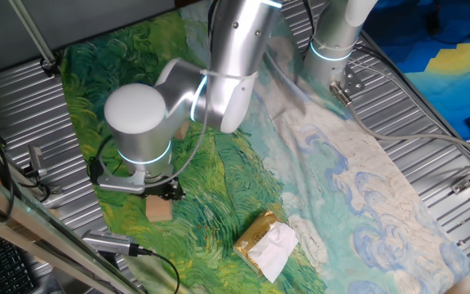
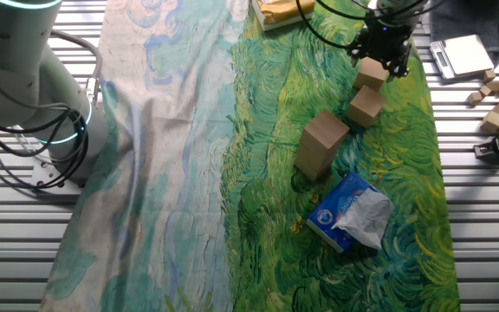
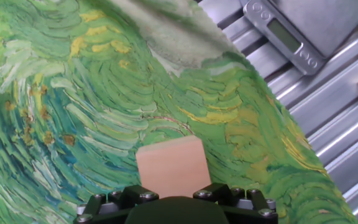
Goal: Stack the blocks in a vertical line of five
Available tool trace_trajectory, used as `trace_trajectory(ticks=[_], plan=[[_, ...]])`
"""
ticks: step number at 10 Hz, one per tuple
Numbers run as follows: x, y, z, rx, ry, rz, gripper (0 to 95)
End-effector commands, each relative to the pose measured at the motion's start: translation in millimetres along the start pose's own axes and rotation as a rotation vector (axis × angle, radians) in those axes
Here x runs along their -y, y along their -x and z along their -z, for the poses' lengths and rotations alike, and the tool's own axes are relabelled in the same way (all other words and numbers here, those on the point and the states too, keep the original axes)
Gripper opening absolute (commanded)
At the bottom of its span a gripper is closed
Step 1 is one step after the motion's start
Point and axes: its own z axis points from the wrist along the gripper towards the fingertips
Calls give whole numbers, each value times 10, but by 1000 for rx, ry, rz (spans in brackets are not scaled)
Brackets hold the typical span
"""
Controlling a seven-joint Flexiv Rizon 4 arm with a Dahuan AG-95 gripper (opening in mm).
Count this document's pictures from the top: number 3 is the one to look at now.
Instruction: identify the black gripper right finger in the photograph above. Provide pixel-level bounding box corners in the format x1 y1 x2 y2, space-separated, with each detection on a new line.
193 182 279 224

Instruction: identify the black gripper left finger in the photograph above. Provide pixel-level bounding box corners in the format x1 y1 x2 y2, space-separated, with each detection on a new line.
73 184 160 224

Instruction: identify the wooden cube block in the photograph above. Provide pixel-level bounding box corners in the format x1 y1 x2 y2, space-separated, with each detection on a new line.
135 135 213 199

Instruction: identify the green blue painting print cloth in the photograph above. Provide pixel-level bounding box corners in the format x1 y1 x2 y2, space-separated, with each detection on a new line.
0 0 358 224

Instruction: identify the silver digital scale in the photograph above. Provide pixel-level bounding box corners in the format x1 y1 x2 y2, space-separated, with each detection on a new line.
242 0 358 77

